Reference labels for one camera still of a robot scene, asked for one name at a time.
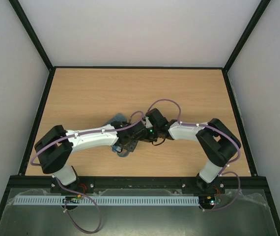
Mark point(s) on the blue transparent glasses case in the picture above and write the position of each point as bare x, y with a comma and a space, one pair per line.
120, 152

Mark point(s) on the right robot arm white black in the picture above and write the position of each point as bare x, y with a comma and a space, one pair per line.
216, 140

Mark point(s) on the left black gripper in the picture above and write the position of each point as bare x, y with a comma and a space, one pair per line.
131, 148

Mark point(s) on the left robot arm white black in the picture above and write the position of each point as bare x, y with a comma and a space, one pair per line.
55, 147

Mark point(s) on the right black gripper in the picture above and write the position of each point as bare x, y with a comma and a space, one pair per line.
152, 137

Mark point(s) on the light blue slotted cable duct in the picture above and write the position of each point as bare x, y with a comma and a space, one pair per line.
107, 201

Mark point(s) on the green glasses case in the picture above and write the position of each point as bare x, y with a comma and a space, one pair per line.
118, 117

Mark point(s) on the black metal frame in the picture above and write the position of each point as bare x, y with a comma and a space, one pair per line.
254, 181

